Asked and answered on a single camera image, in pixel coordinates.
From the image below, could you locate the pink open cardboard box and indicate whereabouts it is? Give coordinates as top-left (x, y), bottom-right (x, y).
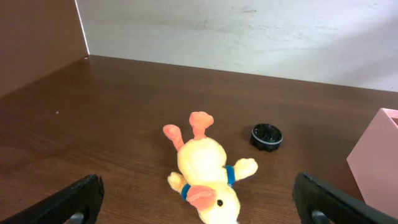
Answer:
top-left (347, 108), bottom-right (397, 218)

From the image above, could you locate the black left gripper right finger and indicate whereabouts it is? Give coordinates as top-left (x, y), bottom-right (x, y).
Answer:
top-left (292, 172), bottom-right (397, 224)

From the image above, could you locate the yellow plush duck toy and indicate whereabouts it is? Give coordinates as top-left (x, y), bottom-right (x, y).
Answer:
top-left (163, 111), bottom-right (258, 224)

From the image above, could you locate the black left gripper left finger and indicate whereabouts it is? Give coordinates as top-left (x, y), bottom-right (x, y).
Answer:
top-left (1, 174), bottom-right (104, 224)

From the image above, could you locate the small black round cap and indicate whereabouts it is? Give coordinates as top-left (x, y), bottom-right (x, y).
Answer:
top-left (250, 123), bottom-right (284, 152)

